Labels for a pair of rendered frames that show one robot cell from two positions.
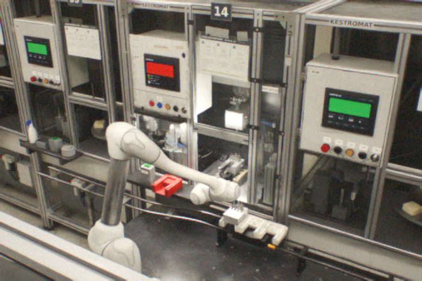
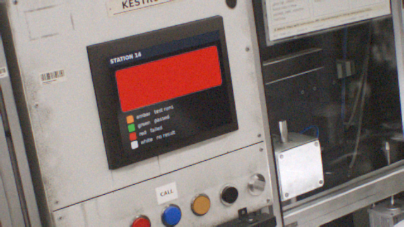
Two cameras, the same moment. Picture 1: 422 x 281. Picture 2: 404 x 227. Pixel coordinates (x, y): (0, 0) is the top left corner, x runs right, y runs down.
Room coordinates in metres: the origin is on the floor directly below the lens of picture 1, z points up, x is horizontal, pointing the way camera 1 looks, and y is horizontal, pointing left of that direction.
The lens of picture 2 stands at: (1.87, 1.46, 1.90)
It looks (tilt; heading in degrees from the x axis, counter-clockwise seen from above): 15 degrees down; 300
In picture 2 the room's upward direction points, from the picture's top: 9 degrees counter-clockwise
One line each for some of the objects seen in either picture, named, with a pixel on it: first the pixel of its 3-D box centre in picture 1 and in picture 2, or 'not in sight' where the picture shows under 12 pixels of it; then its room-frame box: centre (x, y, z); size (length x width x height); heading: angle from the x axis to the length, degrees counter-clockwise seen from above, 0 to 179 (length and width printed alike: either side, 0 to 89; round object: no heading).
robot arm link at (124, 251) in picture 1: (124, 259); not in sight; (1.83, 0.45, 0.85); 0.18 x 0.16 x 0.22; 40
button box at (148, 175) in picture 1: (149, 173); not in sight; (2.53, 0.40, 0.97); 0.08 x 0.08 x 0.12; 59
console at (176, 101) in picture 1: (170, 71); (122, 104); (2.67, 0.25, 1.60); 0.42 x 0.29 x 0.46; 59
